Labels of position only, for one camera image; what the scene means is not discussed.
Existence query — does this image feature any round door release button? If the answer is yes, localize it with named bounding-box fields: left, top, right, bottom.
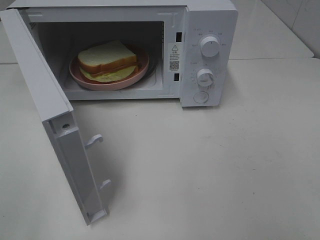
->
left=193, top=91, right=209, bottom=104

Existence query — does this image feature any toast sandwich with lettuce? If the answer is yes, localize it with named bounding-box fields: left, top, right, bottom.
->
left=77, top=40, right=139, bottom=83

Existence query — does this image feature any pink round plate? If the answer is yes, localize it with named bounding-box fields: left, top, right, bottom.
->
left=69, top=44, right=150, bottom=91

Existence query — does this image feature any white microwave door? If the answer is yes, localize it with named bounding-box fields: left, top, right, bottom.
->
left=0, top=9, right=107, bottom=225

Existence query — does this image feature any glass microwave turntable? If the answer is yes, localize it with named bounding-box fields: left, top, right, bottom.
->
left=135, top=55, right=158, bottom=88

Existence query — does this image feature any lower white timer knob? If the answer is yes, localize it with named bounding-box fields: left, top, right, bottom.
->
left=196, top=68, right=214, bottom=87

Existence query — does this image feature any white microwave oven body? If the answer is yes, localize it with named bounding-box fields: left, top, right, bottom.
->
left=6, top=0, right=238, bottom=107

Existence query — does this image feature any upper white power knob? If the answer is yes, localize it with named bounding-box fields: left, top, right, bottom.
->
left=199, top=34, right=221, bottom=58

